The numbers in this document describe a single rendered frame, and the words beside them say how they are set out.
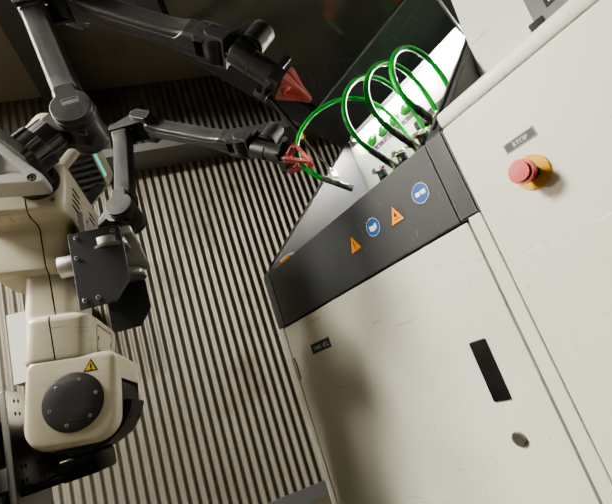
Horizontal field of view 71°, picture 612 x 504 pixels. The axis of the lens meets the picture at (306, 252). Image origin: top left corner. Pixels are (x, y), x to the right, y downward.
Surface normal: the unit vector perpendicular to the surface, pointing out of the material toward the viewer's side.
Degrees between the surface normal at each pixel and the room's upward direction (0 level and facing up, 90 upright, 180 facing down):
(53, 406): 90
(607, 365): 90
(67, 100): 84
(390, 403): 90
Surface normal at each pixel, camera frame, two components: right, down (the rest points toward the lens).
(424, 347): -0.80, 0.08
